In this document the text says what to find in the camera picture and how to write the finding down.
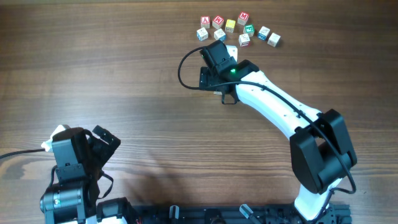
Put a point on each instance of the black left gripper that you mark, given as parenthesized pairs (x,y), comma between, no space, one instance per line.
(103,152)

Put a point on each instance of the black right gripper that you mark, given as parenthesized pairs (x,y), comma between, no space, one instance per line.
(206,78)

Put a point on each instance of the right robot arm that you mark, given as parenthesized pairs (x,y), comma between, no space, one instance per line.
(321,150)

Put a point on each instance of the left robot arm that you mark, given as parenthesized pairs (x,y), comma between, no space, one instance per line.
(73,194)

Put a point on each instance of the blue picture block centre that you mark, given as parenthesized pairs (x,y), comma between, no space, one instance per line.
(219,35)

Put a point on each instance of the blue picture block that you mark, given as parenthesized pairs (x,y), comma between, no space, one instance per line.
(219,35)
(202,34)

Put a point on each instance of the red edged picture block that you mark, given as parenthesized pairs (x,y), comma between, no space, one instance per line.
(244,40)

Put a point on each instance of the blue picture block far left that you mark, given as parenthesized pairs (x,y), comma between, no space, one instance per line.
(202,34)

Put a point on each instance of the yellow wooden block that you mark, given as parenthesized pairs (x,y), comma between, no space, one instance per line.
(230,25)

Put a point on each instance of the red letter W block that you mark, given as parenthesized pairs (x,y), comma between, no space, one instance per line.
(217,22)

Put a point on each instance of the green letter block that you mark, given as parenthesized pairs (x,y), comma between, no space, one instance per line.
(249,30)

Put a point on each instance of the red letter A block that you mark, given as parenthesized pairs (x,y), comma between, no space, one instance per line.
(205,22)

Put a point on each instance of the red letter M block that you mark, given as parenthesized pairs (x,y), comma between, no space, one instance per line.
(243,18)

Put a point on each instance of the blue block right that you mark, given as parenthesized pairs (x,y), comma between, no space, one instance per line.
(263,33)

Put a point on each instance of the plain wooden block far right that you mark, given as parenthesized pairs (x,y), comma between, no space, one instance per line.
(273,39)

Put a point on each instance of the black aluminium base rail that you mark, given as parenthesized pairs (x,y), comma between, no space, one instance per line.
(293,213)

